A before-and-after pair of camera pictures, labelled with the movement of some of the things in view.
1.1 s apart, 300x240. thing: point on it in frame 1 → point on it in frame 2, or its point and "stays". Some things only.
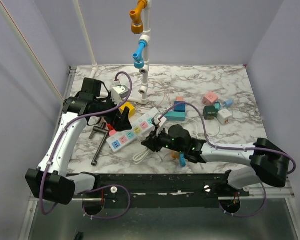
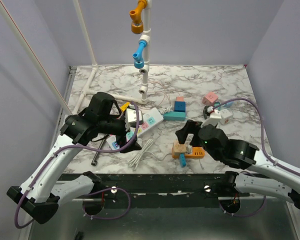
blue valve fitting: (138, 60) stays
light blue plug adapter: (182, 160) stays
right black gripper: (152, 142) → (190, 127)
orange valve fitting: (136, 24) stays
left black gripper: (121, 122) → (121, 139)
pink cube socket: (209, 99) stays
